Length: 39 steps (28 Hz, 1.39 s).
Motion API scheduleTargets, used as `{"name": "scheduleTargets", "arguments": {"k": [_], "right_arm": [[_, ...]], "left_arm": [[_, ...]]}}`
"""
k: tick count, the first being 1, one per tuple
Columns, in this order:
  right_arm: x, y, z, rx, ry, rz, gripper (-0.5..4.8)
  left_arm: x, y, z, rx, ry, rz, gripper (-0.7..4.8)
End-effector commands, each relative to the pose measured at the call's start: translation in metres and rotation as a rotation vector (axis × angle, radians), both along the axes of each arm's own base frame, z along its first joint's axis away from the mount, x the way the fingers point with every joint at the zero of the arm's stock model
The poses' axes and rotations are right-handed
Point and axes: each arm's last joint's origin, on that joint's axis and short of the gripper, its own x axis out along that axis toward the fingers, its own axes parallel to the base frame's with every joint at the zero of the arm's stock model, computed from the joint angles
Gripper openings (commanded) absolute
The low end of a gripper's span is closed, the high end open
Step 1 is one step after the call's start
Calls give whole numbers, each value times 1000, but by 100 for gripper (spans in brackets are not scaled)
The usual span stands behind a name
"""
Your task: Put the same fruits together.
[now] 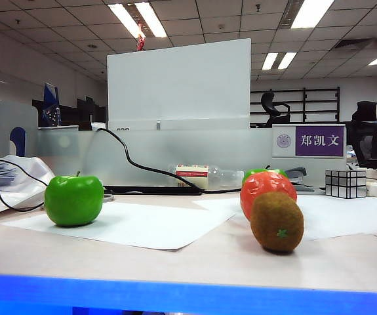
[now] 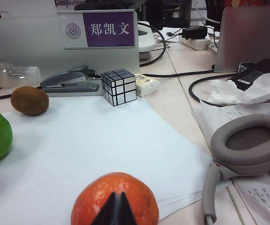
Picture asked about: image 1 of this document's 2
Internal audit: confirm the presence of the orange red toy fruit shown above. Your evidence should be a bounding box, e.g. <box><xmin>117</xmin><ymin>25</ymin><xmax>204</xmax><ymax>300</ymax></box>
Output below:
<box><xmin>239</xmin><ymin>171</ymin><xmax>298</xmax><ymax>221</ymax></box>

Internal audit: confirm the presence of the clear bottle with red label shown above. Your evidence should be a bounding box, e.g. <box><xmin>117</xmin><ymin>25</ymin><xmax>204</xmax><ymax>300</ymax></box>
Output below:
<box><xmin>167</xmin><ymin>163</ymin><xmax>245</xmax><ymax>191</ymax></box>

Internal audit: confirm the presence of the grey stapler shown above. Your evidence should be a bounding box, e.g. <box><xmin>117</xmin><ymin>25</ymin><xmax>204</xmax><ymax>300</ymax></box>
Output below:
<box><xmin>285</xmin><ymin>166</ymin><xmax>317</xmax><ymax>193</ymax></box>

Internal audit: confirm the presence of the frosted glass desk partition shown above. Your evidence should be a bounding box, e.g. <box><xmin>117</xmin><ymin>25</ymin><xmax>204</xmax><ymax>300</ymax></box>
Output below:
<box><xmin>37</xmin><ymin>126</ymin><xmax>348</xmax><ymax>188</ymax></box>

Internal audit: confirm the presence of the black mesh office chair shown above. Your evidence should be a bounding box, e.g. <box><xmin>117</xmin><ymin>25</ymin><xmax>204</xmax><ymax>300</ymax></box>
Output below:
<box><xmin>345</xmin><ymin>100</ymin><xmax>377</xmax><ymax>170</ymax></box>

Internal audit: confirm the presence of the grey blue file holder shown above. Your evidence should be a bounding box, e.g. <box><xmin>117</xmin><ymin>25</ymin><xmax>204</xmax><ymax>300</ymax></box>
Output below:
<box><xmin>0</xmin><ymin>100</ymin><xmax>39</xmax><ymax>160</ymax></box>

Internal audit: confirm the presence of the black wall shelf rack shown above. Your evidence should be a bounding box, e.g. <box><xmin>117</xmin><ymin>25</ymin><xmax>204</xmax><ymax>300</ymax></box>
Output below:
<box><xmin>250</xmin><ymin>86</ymin><xmax>341</xmax><ymax>124</ymax></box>

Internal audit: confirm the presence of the single panel ceiling light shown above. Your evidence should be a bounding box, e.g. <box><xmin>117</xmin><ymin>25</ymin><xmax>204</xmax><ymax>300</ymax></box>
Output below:
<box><xmin>289</xmin><ymin>0</ymin><xmax>335</xmax><ymax>30</ymax></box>

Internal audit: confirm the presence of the green plastic apple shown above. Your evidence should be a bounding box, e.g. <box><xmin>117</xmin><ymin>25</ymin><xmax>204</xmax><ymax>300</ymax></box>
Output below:
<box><xmin>43</xmin><ymin>170</ymin><xmax>105</xmax><ymax>228</ymax></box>
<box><xmin>242</xmin><ymin>165</ymin><xmax>289</xmax><ymax>184</ymax></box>

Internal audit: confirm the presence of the blue front bar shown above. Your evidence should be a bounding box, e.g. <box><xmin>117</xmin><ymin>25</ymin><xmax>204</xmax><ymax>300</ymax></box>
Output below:
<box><xmin>0</xmin><ymin>272</ymin><xmax>377</xmax><ymax>315</ymax></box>

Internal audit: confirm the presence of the white paper sheet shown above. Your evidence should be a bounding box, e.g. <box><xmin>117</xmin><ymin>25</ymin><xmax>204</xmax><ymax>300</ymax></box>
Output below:
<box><xmin>0</xmin><ymin>200</ymin><xmax>241</xmax><ymax>252</ymax></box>
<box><xmin>193</xmin><ymin>193</ymin><xmax>377</xmax><ymax>242</ymax></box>

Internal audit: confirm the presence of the ceiling air vent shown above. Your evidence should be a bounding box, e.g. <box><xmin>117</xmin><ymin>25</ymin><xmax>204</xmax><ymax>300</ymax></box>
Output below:
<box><xmin>331</xmin><ymin>38</ymin><xmax>374</xmax><ymax>50</ymax></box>

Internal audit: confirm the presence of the silver mirror cube puzzle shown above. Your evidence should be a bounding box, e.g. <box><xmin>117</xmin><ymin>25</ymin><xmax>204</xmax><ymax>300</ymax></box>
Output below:
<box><xmin>325</xmin><ymin>169</ymin><xmax>368</xmax><ymax>200</ymax></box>

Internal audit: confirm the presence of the dark background cabinet row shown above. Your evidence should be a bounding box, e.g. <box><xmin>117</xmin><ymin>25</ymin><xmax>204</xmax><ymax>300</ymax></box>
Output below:
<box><xmin>31</xmin><ymin>95</ymin><xmax>108</xmax><ymax>127</ymax></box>

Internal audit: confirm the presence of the thick black cable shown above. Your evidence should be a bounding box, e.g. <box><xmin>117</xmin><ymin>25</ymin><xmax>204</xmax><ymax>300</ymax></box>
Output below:
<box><xmin>96</xmin><ymin>127</ymin><xmax>243</xmax><ymax>195</ymax></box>

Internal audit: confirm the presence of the blue crystal trophy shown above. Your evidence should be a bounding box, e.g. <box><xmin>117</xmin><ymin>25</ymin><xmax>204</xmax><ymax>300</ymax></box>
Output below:
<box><xmin>42</xmin><ymin>82</ymin><xmax>62</xmax><ymax>127</ymax></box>

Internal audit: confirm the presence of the purple white name plate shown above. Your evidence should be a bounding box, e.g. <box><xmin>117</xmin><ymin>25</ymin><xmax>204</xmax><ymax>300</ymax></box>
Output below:
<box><xmin>271</xmin><ymin>123</ymin><xmax>347</xmax><ymax>159</ymax></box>

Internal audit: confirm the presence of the brown kiwi with green mark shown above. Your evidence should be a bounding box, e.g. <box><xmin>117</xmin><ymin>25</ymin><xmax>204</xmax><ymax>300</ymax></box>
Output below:
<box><xmin>250</xmin><ymin>192</ymin><xmax>306</xmax><ymax>253</ymax></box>

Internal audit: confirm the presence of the large white board panel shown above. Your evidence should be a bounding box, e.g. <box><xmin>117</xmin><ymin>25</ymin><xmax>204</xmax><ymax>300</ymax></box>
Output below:
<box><xmin>106</xmin><ymin>37</ymin><xmax>252</xmax><ymax>131</ymax></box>

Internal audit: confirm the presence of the red hanging ornament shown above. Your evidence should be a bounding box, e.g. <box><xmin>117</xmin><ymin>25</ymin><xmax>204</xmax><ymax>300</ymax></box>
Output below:
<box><xmin>136</xmin><ymin>20</ymin><xmax>146</xmax><ymax>52</ymax></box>

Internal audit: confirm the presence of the flat black keyboard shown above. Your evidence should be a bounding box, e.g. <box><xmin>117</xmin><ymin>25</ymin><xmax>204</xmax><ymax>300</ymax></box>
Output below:
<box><xmin>104</xmin><ymin>185</ymin><xmax>204</xmax><ymax>196</ymax></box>

